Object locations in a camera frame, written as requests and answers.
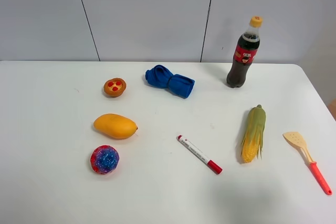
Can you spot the toy corn cob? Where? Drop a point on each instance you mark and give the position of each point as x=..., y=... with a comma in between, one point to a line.
x=252, y=142

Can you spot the red white marker pen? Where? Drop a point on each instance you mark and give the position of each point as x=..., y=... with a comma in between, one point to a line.
x=199, y=154

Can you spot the yellow toy mango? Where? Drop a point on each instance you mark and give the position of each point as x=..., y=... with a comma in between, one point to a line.
x=115, y=126

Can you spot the toy fruit tart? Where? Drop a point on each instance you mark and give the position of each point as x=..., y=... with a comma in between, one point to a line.
x=114, y=87

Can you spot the blue folded cloth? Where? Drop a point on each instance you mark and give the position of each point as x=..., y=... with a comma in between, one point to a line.
x=160, y=77

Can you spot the cola bottle yellow cap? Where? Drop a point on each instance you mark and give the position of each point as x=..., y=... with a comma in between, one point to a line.
x=246, y=49

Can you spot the yellow spatula red handle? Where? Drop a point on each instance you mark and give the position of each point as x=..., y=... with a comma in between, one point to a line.
x=297, y=141

